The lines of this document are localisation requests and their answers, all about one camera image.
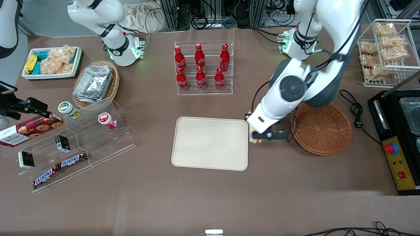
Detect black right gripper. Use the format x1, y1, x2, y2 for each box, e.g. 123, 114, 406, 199
0, 95, 48, 120

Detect triangular sandwich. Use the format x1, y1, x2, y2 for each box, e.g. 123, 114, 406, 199
245, 112, 263, 145

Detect oval light wicker basket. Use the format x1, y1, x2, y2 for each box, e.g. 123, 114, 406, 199
72, 61, 120, 108

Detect cream plastic tray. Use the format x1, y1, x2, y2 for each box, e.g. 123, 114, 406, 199
171, 116, 249, 171

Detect round brown wicker basket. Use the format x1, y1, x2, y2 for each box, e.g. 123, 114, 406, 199
291, 102, 352, 156

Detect red tartan cookie box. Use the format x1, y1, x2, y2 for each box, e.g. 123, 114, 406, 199
0, 112, 64, 148

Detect green lid white cup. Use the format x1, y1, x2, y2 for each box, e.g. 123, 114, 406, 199
58, 101, 81, 119

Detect yellow snack pack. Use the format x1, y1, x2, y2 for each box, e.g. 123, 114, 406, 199
25, 55, 38, 74

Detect rice cracker snack bag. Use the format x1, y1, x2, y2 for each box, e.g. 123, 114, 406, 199
360, 53, 380, 67
49, 45, 77, 65
381, 46, 409, 62
40, 58, 74, 75
364, 64, 386, 81
380, 35, 407, 49
375, 22, 396, 36
360, 41, 378, 55

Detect small black white box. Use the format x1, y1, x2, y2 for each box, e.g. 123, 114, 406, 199
55, 135, 71, 153
18, 151, 35, 169

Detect white rectangular snack bin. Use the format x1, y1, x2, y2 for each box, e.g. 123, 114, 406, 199
22, 46, 84, 81

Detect aluminium foil container stack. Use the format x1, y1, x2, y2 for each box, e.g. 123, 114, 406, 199
73, 65, 114, 103

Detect snickers chocolate bar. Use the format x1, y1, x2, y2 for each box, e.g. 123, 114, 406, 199
33, 166, 60, 189
58, 152, 89, 168

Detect red lid white cup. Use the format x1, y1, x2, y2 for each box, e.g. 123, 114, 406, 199
98, 112, 117, 129

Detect clear acrylic step display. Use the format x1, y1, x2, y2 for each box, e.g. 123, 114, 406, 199
3, 97, 136, 194

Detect white crumpled cloth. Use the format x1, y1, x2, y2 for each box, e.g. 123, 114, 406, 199
123, 3, 164, 33

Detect red cola bottle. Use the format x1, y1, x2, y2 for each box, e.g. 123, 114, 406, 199
174, 45, 187, 72
176, 67, 189, 92
215, 67, 225, 90
196, 66, 207, 91
195, 43, 206, 68
220, 43, 230, 72

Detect clear acrylic bottle rack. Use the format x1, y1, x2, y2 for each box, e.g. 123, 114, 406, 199
174, 40, 234, 96

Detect black appliance yellow panel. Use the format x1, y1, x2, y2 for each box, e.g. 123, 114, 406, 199
367, 70, 420, 196

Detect steel pan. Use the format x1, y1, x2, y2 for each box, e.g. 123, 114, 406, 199
399, 97, 420, 135

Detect aluminium frame post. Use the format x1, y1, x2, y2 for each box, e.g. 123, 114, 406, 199
160, 0, 180, 31
250, 0, 267, 28

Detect black power cable with plug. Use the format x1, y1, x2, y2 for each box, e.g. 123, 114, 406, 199
340, 89, 383, 146

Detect white wire rack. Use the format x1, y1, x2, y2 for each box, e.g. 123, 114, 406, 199
357, 19, 420, 88

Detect black floor cables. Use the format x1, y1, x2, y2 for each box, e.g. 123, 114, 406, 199
304, 221, 420, 236

